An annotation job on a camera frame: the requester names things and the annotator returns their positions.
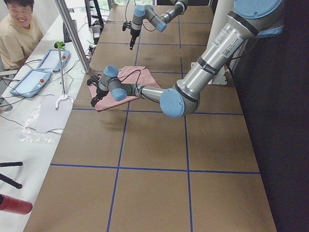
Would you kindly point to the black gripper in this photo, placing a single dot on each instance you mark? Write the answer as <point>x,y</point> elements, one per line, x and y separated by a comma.
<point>133,33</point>
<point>99,93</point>

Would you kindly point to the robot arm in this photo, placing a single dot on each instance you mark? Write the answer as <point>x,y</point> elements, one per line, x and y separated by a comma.
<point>142,12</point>
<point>246,19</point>

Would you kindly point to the black power adapter box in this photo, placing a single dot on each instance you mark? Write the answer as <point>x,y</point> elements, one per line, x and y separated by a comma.
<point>96,31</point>

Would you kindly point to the clear plastic bag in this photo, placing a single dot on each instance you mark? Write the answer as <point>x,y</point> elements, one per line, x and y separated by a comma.
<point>45,124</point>

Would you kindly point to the far blue teach pendant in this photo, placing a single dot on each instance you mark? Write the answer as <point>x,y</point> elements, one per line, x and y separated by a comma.
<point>51,60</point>

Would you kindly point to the blue teach pendant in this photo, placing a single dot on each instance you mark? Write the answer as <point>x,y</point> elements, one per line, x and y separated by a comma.
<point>31,83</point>
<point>51,60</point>

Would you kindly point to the black keyboard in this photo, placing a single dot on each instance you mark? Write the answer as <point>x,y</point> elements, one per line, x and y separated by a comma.
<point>66,35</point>

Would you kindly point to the near blue teach pendant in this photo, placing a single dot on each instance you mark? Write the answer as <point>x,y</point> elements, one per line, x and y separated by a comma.
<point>31,83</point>

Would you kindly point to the reacher grabber stick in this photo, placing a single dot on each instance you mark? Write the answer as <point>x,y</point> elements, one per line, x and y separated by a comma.
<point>64,96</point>

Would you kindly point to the person in beige shirt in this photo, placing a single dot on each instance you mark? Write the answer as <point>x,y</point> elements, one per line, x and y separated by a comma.
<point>20,33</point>

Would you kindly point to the black tripod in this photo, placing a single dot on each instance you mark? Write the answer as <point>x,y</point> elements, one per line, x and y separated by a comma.
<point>8,180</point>

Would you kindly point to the red cylinder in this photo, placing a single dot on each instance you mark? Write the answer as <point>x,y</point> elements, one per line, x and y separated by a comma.
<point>14,205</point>

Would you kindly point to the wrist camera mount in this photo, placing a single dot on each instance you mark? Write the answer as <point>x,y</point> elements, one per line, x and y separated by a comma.
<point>94,80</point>
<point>126,25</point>

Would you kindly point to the aluminium frame post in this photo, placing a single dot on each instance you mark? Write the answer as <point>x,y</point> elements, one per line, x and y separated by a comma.
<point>66,17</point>

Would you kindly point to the white camera pole with base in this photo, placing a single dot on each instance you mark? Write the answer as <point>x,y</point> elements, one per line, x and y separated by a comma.
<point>220,10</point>

